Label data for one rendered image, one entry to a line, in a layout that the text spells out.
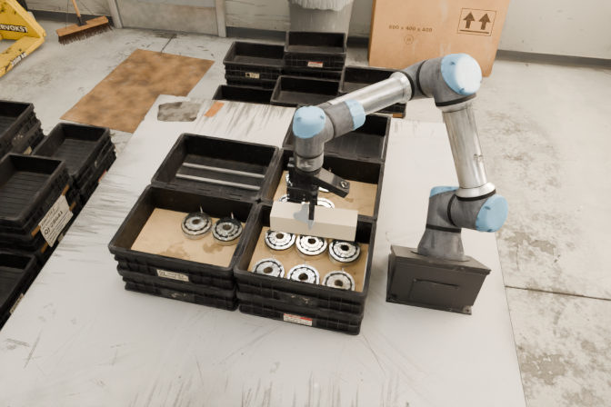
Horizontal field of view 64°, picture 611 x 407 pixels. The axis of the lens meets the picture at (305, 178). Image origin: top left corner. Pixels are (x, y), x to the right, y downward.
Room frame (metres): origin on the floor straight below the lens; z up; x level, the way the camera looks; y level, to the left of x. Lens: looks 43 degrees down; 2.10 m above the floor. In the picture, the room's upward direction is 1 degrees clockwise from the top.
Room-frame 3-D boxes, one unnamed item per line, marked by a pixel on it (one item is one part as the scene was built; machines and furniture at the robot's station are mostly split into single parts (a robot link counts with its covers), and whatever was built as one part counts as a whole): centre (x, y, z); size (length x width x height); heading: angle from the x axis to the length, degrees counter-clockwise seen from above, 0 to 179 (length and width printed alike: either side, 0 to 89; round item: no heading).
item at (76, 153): (1.95, 1.24, 0.31); 0.40 x 0.30 x 0.34; 172
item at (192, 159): (1.34, 0.32, 0.87); 0.40 x 0.30 x 0.11; 79
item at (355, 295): (0.97, -0.01, 0.92); 0.40 x 0.30 x 0.02; 79
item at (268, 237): (1.05, 0.08, 0.86); 0.10 x 0.10 x 0.01
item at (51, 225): (1.51, 1.15, 0.41); 0.31 x 0.02 x 0.16; 172
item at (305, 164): (0.94, -0.01, 1.31); 0.08 x 0.08 x 0.05
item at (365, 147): (1.56, -0.13, 0.87); 0.40 x 0.30 x 0.11; 79
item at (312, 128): (0.94, -0.01, 1.39); 0.09 x 0.08 x 0.11; 127
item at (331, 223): (0.94, -0.03, 1.07); 0.24 x 0.06 x 0.06; 82
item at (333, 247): (1.01, -0.13, 0.86); 0.10 x 0.10 x 0.01
